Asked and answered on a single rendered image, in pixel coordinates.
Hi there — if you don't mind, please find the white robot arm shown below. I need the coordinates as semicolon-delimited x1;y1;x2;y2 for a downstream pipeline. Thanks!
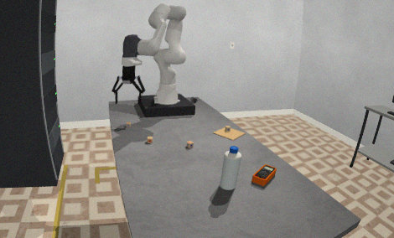
122;3;186;105

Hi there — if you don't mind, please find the orange block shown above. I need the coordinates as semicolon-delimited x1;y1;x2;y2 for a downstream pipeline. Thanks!
187;141;194;148

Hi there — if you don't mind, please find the orange mat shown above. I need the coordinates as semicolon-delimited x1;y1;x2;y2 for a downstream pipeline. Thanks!
213;127;245;140

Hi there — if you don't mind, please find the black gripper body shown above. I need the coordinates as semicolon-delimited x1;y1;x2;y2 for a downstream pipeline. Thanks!
122;65;136;80

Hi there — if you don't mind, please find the white bottle with blue cap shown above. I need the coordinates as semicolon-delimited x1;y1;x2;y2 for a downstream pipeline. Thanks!
220;147;241;190

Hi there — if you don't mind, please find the orange multimeter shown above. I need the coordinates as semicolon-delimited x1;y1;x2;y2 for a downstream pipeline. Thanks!
252;164;277;186

